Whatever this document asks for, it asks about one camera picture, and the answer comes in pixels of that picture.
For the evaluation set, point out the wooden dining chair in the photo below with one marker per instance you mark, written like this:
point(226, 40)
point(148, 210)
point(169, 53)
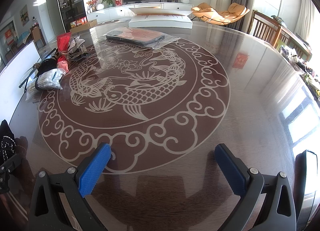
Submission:
point(264, 28)

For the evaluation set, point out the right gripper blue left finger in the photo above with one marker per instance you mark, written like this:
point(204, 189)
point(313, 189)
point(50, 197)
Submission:
point(46, 209)

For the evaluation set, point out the black velvet pouch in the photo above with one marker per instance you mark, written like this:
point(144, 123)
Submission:
point(46, 65)

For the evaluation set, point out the rhinestone silver bow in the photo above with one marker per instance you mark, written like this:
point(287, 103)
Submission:
point(76, 47)

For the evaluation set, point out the orange lounge chair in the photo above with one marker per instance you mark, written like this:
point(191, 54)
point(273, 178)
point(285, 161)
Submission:
point(209, 15)

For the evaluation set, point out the black beaded fabric pouch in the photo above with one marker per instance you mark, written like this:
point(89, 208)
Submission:
point(8, 144)

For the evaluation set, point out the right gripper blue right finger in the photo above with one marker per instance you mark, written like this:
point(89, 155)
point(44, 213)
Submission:
point(278, 209)

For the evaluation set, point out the white tv cabinet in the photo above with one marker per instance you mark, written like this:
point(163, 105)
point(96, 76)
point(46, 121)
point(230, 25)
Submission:
point(125, 12)

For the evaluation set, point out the bagged dark clothing package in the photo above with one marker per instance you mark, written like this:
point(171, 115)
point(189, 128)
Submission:
point(140, 37)

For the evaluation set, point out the rimless eyeglasses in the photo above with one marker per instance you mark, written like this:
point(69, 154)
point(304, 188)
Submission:
point(32, 72)

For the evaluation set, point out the large white open box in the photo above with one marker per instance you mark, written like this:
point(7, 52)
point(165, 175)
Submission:
point(12, 76)

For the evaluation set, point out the red snack packet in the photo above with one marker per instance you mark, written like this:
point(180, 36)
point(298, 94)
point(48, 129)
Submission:
point(62, 47)

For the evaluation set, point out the red flower vase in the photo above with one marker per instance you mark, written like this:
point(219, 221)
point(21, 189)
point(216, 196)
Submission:
point(92, 4)

